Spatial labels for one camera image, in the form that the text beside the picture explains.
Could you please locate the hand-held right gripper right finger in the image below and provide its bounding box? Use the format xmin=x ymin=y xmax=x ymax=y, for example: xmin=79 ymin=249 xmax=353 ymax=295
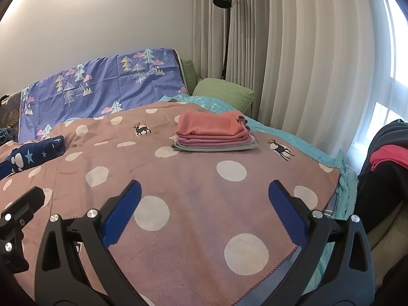
xmin=268 ymin=179 xmax=376 ymax=306

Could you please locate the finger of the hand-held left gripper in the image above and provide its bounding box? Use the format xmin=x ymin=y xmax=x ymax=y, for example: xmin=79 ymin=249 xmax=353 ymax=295
xmin=0 ymin=186 xmax=45 ymax=275

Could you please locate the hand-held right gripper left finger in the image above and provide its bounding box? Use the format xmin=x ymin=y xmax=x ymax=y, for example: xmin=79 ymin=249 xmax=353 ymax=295
xmin=34 ymin=179 xmax=142 ymax=306

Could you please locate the salmon pink long-sleeve shirt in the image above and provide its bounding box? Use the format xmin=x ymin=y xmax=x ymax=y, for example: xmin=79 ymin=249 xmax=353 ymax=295
xmin=176 ymin=110 xmax=251 ymax=138

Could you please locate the navy star print cloth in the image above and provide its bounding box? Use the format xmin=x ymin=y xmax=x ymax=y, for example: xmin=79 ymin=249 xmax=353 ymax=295
xmin=0 ymin=135 xmax=66 ymax=181

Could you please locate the dark blue fluffy blanket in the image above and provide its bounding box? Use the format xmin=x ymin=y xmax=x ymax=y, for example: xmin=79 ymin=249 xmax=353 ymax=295
xmin=0 ymin=127 xmax=18 ymax=149

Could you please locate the mauve polka dot deer blanket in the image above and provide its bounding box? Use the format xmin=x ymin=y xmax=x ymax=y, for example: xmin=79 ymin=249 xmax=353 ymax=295
xmin=0 ymin=101 xmax=341 ymax=306

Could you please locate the folded grey garment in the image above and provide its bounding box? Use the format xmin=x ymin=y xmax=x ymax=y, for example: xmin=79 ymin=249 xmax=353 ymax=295
xmin=171 ymin=141 xmax=258 ymax=152

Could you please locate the dark printed headboard cover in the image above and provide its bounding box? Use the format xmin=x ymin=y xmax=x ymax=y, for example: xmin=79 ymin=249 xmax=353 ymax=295
xmin=0 ymin=91 xmax=24 ymax=128

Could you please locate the black clothing pile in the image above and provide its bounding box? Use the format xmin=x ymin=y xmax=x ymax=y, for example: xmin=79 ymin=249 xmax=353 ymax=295
xmin=357 ymin=119 xmax=408 ymax=233

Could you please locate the folded magenta pink garment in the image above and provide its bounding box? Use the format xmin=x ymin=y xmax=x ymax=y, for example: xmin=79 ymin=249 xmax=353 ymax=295
xmin=175 ymin=134 xmax=252 ymax=145

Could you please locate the beige chair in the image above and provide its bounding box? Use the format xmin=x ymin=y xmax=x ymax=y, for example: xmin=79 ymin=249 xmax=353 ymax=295
xmin=366 ymin=204 xmax=408 ymax=294

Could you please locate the red pink garment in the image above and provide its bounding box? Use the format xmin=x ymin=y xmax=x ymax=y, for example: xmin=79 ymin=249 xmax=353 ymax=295
xmin=370 ymin=144 xmax=408 ymax=171

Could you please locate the blue tree print sheet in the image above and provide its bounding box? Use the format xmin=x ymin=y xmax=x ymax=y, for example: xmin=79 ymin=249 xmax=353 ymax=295
xmin=18 ymin=48 xmax=188 ymax=142

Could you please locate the green pillow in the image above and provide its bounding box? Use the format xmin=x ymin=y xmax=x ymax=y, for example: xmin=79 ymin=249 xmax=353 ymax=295
xmin=191 ymin=77 xmax=256 ymax=113
xmin=180 ymin=58 xmax=201 ymax=91

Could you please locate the beige pleated curtain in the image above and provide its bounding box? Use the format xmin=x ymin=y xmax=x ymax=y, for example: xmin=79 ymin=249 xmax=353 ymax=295
xmin=191 ymin=0 xmax=408 ymax=154

